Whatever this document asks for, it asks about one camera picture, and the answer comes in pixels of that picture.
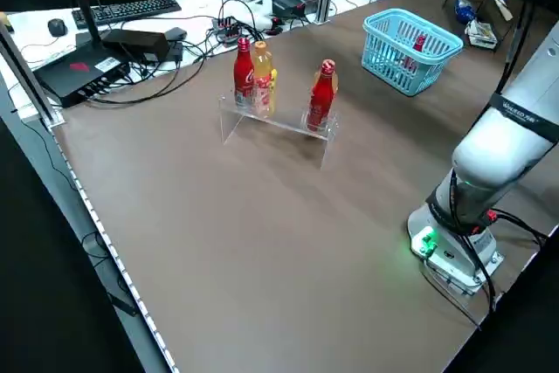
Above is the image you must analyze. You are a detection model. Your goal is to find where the red cola bottle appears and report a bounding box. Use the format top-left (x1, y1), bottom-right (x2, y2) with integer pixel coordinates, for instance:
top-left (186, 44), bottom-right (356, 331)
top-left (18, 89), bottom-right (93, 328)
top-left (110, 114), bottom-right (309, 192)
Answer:
top-left (233, 36), bottom-right (257, 108)
top-left (307, 59), bottom-right (338, 133)
top-left (399, 34), bottom-right (428, 76)

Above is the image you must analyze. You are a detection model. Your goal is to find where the clear acrylic bottle tray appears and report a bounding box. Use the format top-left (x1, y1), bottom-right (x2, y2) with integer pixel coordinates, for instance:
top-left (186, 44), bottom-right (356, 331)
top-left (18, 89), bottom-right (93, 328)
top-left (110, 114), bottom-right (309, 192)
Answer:
top-left (217, 92), bottom-right (340, 172)

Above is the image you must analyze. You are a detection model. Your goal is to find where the yellow label tea bottle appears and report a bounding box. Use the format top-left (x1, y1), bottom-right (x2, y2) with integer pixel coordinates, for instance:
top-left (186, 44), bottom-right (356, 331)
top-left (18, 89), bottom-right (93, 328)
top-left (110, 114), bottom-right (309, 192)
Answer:
top-left (266, 67), bottom-right (280, 114)

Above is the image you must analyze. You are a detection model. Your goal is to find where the orange drink bottle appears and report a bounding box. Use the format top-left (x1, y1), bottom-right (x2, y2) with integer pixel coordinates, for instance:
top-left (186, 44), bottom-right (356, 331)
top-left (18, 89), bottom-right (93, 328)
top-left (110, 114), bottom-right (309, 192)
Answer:
top-left (252, 40), bottom-right (279, 117)

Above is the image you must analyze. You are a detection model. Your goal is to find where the light blue plastic basket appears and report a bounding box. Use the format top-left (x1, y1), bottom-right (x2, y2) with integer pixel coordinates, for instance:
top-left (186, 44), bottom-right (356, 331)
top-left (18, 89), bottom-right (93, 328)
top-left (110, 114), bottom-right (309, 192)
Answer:
top-left (362, 8), bottom-right (465, 98)

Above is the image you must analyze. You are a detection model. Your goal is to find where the dark blue beige snack bag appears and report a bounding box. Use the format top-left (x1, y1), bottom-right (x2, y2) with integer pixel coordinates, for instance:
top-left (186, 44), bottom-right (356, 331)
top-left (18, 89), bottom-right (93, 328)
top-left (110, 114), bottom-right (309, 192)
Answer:
top-left (452, 0), bottom-right (478, 25)

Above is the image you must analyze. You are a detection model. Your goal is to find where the usb hub with red plugs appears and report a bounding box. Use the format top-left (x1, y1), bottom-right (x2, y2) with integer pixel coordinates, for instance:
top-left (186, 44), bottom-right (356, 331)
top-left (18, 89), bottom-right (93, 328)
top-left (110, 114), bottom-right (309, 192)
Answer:
top-left (211, 16), bottom-right (242, 45)

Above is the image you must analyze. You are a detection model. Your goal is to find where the white desk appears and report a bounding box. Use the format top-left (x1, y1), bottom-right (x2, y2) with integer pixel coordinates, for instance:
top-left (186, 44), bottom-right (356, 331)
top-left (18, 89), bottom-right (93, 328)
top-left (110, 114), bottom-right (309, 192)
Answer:
top-left (6, 0), bottom-right (475, 86)

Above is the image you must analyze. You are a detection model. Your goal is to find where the black power brick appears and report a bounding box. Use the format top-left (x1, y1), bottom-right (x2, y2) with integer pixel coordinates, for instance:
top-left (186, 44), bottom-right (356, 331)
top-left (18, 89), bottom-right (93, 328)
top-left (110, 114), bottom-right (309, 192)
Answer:
top-left (101, 28), bottom-right (170, 62)

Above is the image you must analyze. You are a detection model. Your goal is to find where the black keyboard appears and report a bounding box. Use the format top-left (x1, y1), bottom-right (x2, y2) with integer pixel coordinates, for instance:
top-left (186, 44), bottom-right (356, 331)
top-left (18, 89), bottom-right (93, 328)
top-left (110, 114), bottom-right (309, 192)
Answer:
top-left (71, 0), bottom-right (183, 29)

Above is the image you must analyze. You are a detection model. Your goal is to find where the black box with red logo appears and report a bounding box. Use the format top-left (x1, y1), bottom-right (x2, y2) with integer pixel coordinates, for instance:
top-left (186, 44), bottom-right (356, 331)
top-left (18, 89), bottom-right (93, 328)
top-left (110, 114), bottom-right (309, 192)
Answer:
top-left (33, 47), bottom-right (132, 108)

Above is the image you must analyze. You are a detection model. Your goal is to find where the white snack box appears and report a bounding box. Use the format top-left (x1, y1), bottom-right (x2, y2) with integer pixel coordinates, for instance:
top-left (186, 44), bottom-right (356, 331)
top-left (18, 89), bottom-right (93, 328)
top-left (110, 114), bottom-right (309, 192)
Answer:
top-left (464, 18), bottom-right (498, 50)

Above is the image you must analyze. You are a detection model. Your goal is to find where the black monitor stand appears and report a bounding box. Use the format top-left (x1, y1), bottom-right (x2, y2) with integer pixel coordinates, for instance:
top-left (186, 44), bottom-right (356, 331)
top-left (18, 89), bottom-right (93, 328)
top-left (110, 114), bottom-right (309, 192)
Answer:
top-left (60, 0), bottom-right (105, 49)

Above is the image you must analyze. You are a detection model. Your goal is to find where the black computer mouse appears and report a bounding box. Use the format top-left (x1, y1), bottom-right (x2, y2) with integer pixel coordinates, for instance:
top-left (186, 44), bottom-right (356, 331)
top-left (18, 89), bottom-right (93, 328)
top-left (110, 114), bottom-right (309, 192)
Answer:
top-left (46, 17), bottom-right (66, 38)

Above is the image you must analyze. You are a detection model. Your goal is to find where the black base cable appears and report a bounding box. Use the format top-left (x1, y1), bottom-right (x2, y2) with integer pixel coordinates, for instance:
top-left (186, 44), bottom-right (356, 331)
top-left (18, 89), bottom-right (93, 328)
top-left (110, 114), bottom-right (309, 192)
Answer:
top-left (421, 211), bottom-right (549, 330)

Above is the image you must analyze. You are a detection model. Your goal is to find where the aluminium corner frame rail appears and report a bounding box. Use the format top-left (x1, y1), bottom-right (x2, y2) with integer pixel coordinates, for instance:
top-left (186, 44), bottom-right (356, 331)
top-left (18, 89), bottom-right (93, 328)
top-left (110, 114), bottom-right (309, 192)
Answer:
top-left (0, 18), bottom-right (67, 129)

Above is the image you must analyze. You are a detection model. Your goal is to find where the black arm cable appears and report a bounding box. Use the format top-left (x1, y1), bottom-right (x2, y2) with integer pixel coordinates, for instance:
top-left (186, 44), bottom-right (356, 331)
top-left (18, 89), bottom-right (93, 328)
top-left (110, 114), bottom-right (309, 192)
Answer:
top-left (496, 0), bottom-right (533, 97)

